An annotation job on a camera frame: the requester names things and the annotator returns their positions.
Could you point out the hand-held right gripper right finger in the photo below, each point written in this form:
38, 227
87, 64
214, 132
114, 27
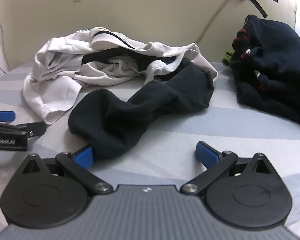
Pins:
207, 153

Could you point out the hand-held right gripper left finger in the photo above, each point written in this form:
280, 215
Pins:
83, 157

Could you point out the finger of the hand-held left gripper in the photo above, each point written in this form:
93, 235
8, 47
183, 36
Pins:
2, 116
36, 128

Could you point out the white garment with black trim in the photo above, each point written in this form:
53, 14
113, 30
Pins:
55, 55

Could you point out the navy clothes pile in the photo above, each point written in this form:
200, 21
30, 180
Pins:
272, 62

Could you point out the striped bedsheet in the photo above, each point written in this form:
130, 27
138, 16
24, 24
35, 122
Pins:
170, 142

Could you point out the green cloth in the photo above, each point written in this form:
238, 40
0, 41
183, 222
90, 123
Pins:
227, 59

